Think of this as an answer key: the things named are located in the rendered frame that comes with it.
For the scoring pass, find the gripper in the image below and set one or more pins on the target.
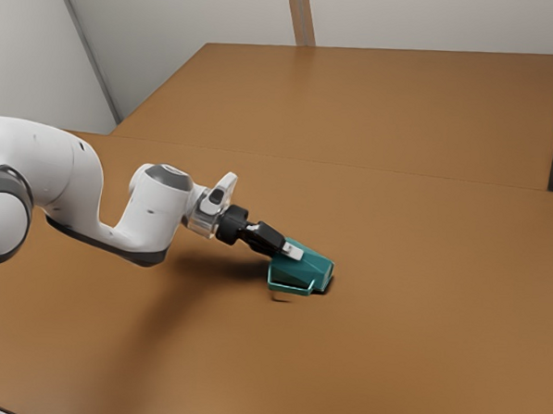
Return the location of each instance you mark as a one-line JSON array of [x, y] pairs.
[[233, 225]]

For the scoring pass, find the teal faceted mug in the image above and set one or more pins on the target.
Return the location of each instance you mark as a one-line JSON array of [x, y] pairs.
[[307, 273]]

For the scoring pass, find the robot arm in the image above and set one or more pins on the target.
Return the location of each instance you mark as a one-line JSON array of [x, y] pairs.
[[73, 182]]

